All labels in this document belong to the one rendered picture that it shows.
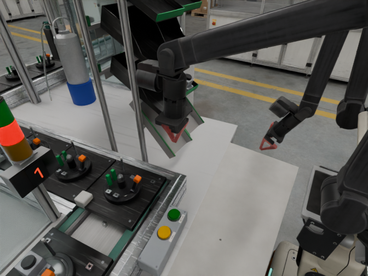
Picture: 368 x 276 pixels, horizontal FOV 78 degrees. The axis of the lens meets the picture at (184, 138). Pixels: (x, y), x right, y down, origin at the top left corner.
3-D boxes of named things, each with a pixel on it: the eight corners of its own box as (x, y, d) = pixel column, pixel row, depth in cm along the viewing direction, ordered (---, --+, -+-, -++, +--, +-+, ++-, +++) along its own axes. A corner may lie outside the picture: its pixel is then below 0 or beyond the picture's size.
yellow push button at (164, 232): (172, 231, 74) (172, 228, 73) (167, 242, 71) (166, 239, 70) (161, 226, 75) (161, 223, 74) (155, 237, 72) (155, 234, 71)
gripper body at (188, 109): (154, 125, 59) (152, 100, 54) (172, 107, 66) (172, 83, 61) (176, 132, 57) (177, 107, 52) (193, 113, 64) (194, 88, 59)
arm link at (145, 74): (172, 51, 46) (191, 43, 52) (127, 41, 50) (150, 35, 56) (170, 104, 52) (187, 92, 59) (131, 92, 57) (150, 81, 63)
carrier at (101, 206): (166, 180, 91) (165, 157, 83) (132, 231, 74) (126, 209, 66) (118, 162, 99) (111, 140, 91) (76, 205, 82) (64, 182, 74)
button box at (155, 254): (187, 220, 83) (187, 210, 79) (159, 279, 68) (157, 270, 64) (170, 213, 85) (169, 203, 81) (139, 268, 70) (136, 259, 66)
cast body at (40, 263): (55, 270, 58) (45, 258, 53) (40, 288, 55) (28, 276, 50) (33, 256, 61) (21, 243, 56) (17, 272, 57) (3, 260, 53)
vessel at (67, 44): (94, 78, 154) (78, 16, 131) (79, 86, 144) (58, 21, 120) (78, 74, 159) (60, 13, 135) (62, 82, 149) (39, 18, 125)
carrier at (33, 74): (44, 76, 172) (37, 59, 164) (13, 88, 155) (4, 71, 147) (22, 70, 180) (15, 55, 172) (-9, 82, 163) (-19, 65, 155)
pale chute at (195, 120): (199, 125, 115) (204, 122, 111) (184, 138, 106) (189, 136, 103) (166, 79, 111) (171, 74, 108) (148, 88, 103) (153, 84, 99)
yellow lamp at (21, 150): (37, 151, 58) (29, 136, 55) (19, 164, 55) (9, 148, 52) (24, 146, 60) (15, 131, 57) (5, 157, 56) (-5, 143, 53)
